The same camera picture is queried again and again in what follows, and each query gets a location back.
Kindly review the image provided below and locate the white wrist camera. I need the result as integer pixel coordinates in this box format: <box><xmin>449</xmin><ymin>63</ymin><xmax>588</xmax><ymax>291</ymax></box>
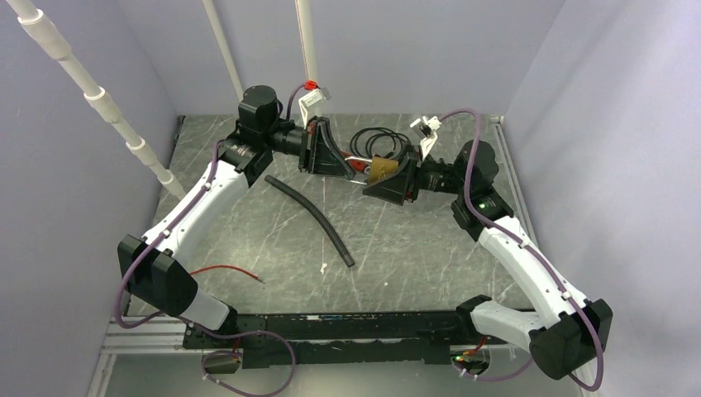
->
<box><xmin>410</xmin><ymin>116</ymin><xmax>441</xmax><ymax>161</ymax></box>
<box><xmin>298</xmin><ymin>80</ymin><xmax>331</xmax><ymax>127</ymax></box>

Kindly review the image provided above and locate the coiled black cable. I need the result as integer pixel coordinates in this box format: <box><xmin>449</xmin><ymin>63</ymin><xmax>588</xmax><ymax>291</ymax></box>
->
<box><xmin>349</xmin><ymin>127</ymin><xmax>412</xmax><ymax>165</ymax></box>

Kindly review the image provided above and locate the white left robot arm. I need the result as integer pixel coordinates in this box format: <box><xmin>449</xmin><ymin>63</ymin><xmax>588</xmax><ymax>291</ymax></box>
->
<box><xmin>113</xmin><ymin>81</ymin><xmax>355</xmax><ymax>347</ymax></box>

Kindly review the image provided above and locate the red handled adjustable wrench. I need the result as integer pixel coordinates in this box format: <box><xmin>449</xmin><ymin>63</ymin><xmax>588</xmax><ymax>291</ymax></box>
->
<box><xmin>341</xmin><ymin>151</ymin><xmax>372</xmax><ymax>174</ymax></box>

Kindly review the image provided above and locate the brass padlock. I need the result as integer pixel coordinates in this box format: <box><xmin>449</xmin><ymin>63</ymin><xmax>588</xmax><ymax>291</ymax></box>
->
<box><xmin>352</xmin><ymin>156</ymin><xmax>395</xmax><ymax>184</ymax></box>

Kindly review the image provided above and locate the aluminium frame rail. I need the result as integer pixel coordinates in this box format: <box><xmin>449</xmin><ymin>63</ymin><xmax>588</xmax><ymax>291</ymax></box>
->
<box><xmin>87</xmin><ymin>314</ymin><xmax>549</xmax><ymax>397</ymax></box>

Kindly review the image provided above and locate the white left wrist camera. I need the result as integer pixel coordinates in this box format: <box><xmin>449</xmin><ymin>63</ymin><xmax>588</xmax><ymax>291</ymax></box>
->
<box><xmin>298</xmin><ymin>80</ymin><xmax>331</xmax><ymax>127</ymax></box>

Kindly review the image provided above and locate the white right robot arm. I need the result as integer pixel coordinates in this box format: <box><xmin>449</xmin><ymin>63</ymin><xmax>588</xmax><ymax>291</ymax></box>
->
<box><xmin>363</xmin><ymin>141</ymin><xmax>613</xmax><ymax>380</ymax></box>

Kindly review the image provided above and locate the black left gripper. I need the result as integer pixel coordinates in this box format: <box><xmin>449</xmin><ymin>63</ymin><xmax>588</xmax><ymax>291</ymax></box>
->
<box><xmin>264</xmin><ymin>116</ymin><xmax>355</xmax><ymax>180</ymax></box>

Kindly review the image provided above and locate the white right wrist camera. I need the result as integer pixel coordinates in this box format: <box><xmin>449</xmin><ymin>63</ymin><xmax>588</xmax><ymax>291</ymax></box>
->
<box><xmin>410</xmin><ymin>116</ymin><xmax>441</xmax><ymax>161</ymax></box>

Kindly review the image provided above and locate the black mounting rail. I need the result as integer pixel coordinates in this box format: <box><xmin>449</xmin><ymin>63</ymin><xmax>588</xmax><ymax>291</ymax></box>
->
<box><xmin>183</xmin><ymin>310</ymin><xmax>506</xmax><ymax>369</ymax></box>

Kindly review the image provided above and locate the black corrugated hose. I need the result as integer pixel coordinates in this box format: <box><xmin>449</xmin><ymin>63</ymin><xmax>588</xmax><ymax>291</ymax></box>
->
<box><xmin>264</xmin><ymin>175</ymin><xmax>356</xmax><ymax>269</ymax></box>

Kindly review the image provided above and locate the red wire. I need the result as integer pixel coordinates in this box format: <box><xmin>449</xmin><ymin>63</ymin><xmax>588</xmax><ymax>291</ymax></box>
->
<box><xmin>186</xmin><ymin>265</ymin><xmax>265</xmax><ymax>285</ymax></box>

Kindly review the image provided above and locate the white pvc pipe frame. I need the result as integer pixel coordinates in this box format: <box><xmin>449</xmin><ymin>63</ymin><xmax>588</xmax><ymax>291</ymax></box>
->
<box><xmin>5</xmin><ymin>0</ymin><xmax>319</xmax><ymax>200</ymax></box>

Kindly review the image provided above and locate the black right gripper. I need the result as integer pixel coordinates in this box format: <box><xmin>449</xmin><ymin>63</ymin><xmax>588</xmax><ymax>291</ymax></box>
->
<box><xmin>362</xmin><ymin>141</ymin><xmax>469</xmax><ymax>206</ymax></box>

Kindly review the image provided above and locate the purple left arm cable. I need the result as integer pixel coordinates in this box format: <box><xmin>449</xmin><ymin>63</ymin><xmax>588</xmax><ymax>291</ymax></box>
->
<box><xmin>112</xmin><ymin>82</ymin><xmax>319</xmax><ymax>397</ymax></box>

